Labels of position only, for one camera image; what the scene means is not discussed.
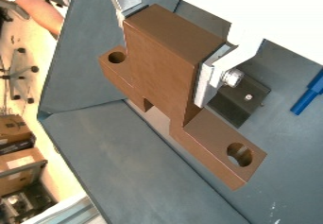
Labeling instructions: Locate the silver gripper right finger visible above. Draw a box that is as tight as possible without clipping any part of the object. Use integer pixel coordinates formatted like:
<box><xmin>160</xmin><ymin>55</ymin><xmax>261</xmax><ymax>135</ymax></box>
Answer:
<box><xmin>195</xmin><ymin>43</ymin><xmax>243</xmax><ymax>108</ymax></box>

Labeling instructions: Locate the brown T-shaped block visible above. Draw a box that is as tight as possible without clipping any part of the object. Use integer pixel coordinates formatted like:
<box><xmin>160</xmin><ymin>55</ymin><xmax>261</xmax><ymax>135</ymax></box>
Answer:
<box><xmin>100</xmin><ymin>5</ymin><xmax>265</xmax><ymax>190</ymax></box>

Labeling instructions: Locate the person forearm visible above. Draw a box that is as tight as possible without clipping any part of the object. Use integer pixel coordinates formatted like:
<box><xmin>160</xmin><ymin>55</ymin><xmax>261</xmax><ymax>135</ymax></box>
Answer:
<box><xmin>14</xmin><ymin>0</ymin><xmax>64</xmax><ymax>37</ymax></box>

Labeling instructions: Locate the blue peg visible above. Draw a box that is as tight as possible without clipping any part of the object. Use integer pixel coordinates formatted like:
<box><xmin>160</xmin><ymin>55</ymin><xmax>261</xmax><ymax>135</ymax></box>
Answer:
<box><xmin>289</xmin><ymin>68</ymin><xmax>323</xmax><ymax>115</ymax></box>

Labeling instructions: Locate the office chair base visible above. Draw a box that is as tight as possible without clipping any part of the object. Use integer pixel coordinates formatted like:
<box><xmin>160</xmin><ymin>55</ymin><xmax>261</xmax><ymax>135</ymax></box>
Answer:
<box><xmin>0</xmin><ymin>47</ymin><xmax>38</xmax><ymax>104</ymax></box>

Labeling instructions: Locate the cardboard box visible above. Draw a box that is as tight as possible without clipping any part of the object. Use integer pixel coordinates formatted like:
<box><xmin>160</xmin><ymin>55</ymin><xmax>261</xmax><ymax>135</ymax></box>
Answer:
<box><xmin>0</xmin><ymin>147</ymin><xmax>48</xmax><ymax>197</ymax></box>

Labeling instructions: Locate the black angle bracket fixture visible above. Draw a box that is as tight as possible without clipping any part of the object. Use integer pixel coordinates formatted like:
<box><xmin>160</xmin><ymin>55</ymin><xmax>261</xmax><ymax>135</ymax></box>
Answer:
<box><xmin>208</xmin><ymin>75</ymin><xmax>269</xmax><ymax>128</ymax></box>

